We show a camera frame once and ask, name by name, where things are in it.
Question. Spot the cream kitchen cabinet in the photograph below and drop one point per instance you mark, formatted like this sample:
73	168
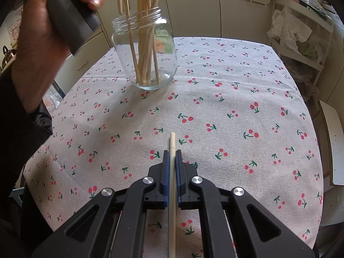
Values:
193	5

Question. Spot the cherry print tablecloth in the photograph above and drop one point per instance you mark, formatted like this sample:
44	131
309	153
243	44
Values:
228	118

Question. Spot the blue plastic object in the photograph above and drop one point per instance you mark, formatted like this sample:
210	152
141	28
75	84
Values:
17	194

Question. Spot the light wooden chopstick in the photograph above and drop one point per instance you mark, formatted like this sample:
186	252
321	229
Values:
172	145

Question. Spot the white chair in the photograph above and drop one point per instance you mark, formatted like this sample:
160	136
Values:
336	145

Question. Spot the clear glass jar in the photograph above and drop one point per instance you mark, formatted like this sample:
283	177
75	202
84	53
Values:
121	53

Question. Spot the person's left forearm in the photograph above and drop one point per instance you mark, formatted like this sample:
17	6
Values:
18	145

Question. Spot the white plastic bag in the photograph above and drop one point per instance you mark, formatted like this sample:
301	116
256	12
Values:
285	27

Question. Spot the person's left hand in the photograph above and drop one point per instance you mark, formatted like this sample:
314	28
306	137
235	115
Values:
32	45

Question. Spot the colourful wall poster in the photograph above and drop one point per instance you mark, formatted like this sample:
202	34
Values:
14	27

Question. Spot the clear plastic bag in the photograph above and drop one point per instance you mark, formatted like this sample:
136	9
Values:
53	100

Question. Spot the green plastic bag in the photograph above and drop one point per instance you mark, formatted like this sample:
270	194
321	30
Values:
310	49

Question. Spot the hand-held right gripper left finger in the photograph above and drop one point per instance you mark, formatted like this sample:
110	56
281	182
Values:
166	166

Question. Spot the bundle of chopsticks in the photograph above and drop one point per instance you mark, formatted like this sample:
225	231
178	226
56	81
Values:
142	45

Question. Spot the white shelf rack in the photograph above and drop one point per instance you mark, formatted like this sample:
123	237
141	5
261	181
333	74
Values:
319	71

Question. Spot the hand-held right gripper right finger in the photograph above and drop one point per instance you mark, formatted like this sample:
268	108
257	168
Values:
178	166

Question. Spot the metal kettle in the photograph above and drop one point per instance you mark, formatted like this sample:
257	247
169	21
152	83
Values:
9	56

